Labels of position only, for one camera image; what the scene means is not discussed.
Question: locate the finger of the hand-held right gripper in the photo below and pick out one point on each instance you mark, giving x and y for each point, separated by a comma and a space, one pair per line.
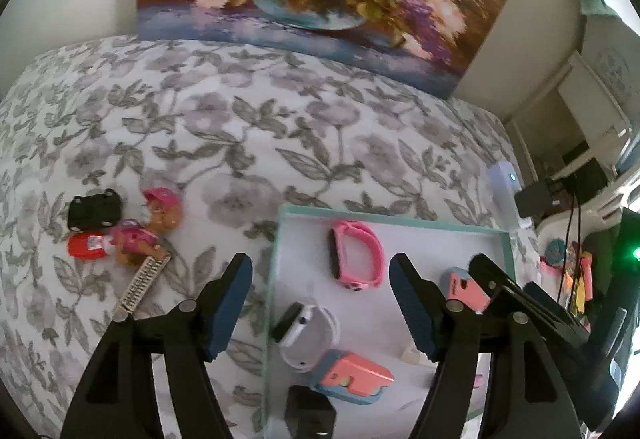
500, 284
555, 306

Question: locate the white device with light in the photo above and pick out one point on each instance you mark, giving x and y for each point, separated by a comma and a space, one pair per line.
504, 186

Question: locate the teal rimmed white box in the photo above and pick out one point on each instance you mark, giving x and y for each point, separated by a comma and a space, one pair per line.
380, 319

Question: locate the black box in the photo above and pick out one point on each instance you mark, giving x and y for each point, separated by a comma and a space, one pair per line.
534, 200

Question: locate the black charger plug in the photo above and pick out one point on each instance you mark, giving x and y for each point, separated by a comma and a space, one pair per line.
310, 414

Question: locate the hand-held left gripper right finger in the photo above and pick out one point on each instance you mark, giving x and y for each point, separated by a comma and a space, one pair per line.
415, 314

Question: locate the pink kids smartwatch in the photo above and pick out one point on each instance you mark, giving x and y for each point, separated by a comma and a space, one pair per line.
356, 259

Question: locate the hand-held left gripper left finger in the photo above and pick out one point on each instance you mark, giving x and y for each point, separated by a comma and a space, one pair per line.
227, 314

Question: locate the pink puppy figurine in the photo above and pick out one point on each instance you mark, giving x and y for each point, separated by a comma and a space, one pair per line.
147, 229

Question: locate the black toy car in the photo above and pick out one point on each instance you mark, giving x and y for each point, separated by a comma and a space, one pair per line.
95, 211

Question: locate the grey floral blanket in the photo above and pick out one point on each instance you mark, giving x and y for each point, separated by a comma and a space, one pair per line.
200, 134

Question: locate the colourful toy clutter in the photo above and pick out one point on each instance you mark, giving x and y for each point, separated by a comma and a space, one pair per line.
575, 274

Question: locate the white smartwatch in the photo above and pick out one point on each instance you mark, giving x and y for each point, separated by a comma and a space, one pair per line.
305, 336

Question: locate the pink and blue toy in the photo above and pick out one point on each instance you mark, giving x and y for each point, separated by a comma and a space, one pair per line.
465, 291

